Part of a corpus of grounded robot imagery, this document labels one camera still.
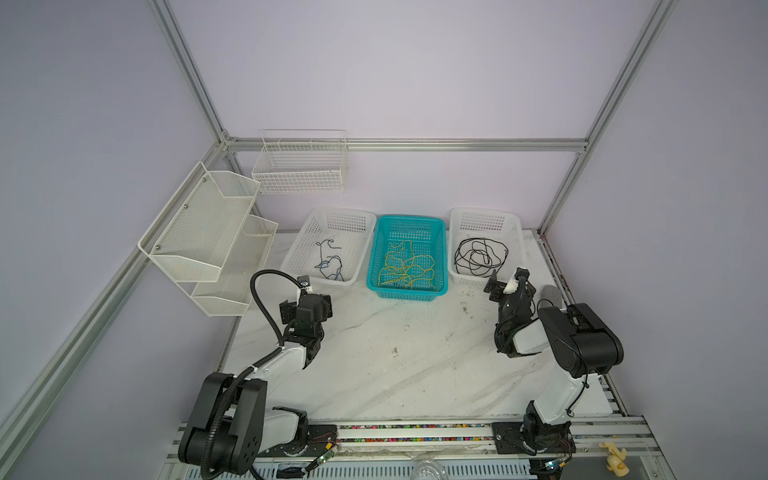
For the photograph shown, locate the blue cable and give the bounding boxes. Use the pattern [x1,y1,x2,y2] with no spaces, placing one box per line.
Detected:
[314,238,346,282]

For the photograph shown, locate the black cable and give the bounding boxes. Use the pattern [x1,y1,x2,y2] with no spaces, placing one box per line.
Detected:
[452,236,510,278]

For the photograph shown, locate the yellow cable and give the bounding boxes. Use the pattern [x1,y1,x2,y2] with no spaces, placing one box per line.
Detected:
[377,241,437,289]

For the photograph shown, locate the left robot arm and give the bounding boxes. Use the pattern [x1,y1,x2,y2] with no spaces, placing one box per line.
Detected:
[178,269,333,479]

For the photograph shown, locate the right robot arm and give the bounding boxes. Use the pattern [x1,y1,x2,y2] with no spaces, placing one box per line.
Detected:
[484,267,624,455]

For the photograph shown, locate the grey oval stone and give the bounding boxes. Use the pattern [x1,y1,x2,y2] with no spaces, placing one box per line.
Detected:
[539,285,564,309]

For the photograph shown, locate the white plastic basket left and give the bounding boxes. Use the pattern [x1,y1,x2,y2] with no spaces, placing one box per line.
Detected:
[281,207,377,287]

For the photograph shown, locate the white plastic basket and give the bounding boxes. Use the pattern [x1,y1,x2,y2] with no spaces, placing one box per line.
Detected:
[281,207,377,287]
[448,207,528,289]

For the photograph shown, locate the white plastic basket right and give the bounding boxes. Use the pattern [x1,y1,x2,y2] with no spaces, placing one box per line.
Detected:
[448,207,528,289]

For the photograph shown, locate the teal plastic basket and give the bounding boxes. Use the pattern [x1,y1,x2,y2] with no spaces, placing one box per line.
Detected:
[366,215,449,301]

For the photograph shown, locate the small yellow figure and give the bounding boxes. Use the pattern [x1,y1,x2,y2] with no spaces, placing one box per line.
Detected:
[599,442,630,478]

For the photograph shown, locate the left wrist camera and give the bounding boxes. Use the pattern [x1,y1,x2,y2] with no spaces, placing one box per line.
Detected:
[297,275,313,295]

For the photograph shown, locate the white mesh wall shelf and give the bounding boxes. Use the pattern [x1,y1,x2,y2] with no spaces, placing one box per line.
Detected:
[138,163,278,317]

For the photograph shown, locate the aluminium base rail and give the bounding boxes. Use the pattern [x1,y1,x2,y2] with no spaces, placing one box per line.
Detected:
[173,416,649,480]

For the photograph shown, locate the white wire wall basket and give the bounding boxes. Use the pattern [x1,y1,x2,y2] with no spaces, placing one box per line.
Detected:
[252,129,348,194]

